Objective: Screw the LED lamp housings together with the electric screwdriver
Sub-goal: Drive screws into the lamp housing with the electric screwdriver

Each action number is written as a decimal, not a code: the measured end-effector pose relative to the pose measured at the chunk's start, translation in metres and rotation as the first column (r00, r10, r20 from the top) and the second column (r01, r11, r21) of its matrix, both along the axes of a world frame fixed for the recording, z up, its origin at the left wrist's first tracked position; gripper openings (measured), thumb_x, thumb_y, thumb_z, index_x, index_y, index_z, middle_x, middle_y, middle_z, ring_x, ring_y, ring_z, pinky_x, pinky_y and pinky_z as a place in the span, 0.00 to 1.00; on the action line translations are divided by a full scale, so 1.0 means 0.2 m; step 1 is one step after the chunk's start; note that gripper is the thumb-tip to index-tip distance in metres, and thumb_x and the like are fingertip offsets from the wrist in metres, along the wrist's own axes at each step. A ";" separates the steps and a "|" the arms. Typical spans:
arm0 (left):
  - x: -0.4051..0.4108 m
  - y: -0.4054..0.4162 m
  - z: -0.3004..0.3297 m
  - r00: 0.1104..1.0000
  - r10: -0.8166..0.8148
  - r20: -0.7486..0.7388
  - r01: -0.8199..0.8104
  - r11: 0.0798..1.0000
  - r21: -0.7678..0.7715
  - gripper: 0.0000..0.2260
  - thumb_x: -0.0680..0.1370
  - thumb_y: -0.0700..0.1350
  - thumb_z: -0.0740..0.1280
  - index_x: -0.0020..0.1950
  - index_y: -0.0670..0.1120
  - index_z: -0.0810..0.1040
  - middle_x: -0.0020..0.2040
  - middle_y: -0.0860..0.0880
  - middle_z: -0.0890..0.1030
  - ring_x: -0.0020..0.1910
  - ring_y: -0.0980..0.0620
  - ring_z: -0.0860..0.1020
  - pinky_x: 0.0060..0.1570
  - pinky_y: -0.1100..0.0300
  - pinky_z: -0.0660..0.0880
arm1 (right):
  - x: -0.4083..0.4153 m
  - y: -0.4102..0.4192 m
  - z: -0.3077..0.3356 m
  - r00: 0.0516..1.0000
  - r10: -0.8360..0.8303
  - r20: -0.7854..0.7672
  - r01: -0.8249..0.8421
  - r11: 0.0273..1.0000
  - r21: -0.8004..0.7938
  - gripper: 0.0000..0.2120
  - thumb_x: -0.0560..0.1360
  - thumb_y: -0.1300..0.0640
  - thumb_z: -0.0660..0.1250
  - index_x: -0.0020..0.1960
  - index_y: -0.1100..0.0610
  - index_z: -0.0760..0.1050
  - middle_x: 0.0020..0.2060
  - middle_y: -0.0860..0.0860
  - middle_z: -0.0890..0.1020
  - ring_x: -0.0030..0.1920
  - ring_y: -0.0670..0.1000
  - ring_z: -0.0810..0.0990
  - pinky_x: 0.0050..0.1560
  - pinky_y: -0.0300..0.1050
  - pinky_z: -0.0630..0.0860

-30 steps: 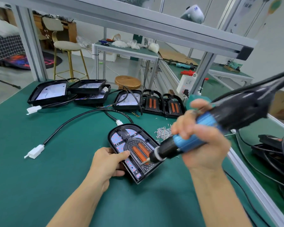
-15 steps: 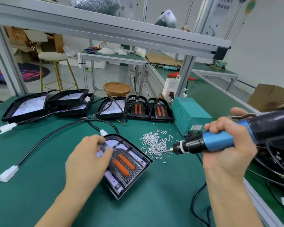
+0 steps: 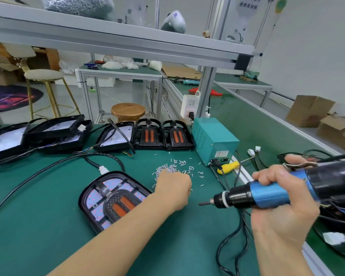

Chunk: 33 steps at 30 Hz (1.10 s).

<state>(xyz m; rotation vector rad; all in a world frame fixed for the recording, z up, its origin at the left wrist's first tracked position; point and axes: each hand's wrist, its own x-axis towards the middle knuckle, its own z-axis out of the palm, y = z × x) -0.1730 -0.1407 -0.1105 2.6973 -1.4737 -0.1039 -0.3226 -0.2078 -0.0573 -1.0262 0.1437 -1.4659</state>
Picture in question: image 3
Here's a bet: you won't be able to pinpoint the person's right hand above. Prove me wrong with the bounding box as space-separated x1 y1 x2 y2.
250 153 322 252

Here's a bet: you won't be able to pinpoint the person's left hand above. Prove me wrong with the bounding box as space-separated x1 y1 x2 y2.
154 169 193 215

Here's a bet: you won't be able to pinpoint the heap of small silver screws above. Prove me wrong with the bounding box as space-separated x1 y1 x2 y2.
152 158 207 190

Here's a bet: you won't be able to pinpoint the blue black electric screwdriver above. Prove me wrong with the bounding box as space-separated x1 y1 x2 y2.
198 158 345 210

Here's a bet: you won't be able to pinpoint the stack of unassembled lamp housings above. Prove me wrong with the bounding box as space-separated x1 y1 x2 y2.
0 115 136 219

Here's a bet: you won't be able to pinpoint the person's left forearm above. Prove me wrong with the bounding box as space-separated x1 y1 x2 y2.
49 195 173 276

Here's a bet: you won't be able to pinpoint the person's right forearm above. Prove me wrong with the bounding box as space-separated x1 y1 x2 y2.
253 238 314 276

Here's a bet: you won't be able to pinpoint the yellow plug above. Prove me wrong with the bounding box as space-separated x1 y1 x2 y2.
217 161 241 175

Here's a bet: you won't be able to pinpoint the teal power supply box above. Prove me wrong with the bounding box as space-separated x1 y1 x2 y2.
192 117 240 166

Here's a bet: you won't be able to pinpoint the white power strip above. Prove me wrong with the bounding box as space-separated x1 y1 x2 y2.
180 94 201 121

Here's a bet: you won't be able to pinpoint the round brown wooden stool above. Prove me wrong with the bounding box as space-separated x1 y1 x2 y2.
111 103 146 121

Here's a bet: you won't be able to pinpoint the brown cardboard box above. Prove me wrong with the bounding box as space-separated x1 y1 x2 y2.
286 95 336 128
316 115 345 153

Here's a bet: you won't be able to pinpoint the red tool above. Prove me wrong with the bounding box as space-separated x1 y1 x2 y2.
189 88 224 97

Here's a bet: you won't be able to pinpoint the green workbench white legs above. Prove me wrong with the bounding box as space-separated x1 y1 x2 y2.
214 73 274 108

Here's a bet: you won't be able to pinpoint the small green workbench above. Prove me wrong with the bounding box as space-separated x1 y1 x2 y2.
76 63 164 121

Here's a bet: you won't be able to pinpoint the white handheld device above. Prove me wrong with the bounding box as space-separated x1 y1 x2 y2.
161 10 187 34

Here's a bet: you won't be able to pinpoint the round beige stool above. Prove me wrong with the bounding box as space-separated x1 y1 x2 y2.
24 69 81 120

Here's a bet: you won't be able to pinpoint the colourful round rug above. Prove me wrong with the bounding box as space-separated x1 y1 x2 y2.
0 84 44 113

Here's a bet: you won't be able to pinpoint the open brown cardboard carton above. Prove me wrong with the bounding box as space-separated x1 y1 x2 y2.
0 54 21 87

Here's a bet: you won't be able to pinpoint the clear bag of screws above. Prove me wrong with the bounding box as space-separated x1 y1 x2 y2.
40 0 116 20

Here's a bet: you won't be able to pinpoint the aluminium shelf frame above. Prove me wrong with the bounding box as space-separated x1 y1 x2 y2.
0 0 260 118

